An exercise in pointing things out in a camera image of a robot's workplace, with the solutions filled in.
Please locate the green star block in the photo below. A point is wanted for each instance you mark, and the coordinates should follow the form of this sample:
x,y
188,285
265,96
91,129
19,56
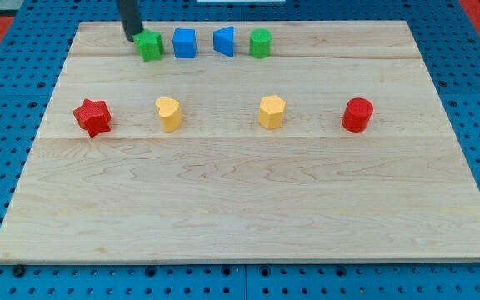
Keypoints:
x,y
149,45

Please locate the light wooden board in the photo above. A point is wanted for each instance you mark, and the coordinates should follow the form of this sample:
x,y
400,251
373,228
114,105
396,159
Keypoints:
x,y
224,189

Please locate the yellow hexagon block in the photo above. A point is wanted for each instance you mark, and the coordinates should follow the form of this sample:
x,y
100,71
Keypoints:
x,y
271,111

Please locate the yellow heart block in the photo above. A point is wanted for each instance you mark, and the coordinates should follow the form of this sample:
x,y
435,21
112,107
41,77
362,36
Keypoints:
x,y
170,113

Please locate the blue triangle block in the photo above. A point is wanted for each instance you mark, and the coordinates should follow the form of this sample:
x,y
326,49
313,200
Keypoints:
x,y
223,41

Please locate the green cylinder block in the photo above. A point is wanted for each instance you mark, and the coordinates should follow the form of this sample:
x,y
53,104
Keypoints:
x,y
260,43

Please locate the red cylinder block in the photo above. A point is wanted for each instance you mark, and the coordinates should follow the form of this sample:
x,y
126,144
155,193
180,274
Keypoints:
x,y
357,114

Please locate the blue cube block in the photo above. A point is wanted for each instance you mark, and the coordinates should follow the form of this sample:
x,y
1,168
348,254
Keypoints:
x,y
184,43

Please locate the red star block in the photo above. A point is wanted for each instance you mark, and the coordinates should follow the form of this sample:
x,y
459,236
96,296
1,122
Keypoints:
x,y
93,116

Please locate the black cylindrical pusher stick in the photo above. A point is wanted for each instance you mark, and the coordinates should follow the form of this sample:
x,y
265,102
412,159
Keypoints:
x,y
130,18

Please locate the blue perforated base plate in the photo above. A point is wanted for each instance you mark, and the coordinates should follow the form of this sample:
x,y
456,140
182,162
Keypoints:
x,y
32,56

